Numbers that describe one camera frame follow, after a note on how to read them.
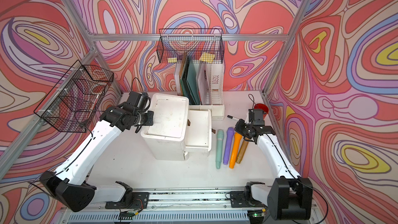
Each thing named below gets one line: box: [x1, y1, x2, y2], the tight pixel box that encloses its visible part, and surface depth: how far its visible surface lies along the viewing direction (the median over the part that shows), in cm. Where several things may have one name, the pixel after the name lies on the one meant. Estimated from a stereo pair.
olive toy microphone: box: [235, 141, 250, 164], surface depth 90 cm
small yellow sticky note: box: [167, 57, 178, 63], surface depth 84 cm
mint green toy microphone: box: [215, 129, 225, 170], surface depth 91 cm
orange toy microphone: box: [229, 132, 243, 170], surface depth 90 cm
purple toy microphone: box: [222, 127, 235, 165], surface depth 92 cm
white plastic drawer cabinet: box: [140, 92, 190, 162], surface depth 77 cm
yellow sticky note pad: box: [199, 51, 216, 64], surface depth 92 cm
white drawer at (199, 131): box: [184, 109, 212, 153], surface depth 89 cm
